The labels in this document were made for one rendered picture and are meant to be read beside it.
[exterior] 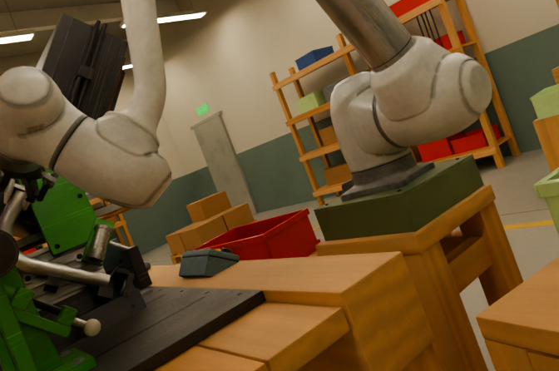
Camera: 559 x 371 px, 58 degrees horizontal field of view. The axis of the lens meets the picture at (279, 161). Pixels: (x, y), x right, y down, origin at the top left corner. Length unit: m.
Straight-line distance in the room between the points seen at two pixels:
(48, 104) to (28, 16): 8.52
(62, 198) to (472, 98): 0.88
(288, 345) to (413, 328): 0.23
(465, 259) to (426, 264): 0.15
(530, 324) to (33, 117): 0.72
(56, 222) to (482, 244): 0.96
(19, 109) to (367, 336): 0.57
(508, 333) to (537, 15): 5.59
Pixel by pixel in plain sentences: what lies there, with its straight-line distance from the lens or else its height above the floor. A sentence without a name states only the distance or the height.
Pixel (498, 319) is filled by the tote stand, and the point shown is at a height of 0.79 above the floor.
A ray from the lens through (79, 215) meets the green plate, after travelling 1.20.
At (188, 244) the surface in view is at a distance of 7.46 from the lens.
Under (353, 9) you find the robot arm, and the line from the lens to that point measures 0.99.
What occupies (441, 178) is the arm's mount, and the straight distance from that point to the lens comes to 1.17.
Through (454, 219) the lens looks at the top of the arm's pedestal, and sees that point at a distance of 1.16.
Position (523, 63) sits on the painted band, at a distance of 6.32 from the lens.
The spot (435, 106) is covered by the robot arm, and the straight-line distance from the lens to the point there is 1.01.
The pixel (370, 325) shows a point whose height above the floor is 0.84.
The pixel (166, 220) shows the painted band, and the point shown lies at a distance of 11.36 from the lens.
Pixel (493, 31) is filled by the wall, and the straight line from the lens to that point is 6.40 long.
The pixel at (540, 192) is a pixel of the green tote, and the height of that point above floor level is 0.95.
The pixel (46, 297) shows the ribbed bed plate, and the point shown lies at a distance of 1.17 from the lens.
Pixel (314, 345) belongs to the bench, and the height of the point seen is 0.86.
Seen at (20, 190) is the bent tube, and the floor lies 1.22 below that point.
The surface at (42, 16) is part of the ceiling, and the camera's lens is 9.36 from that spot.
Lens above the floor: 1.12
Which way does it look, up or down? 2 degrees down
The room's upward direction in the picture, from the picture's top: 21 degrees counter-clockwise
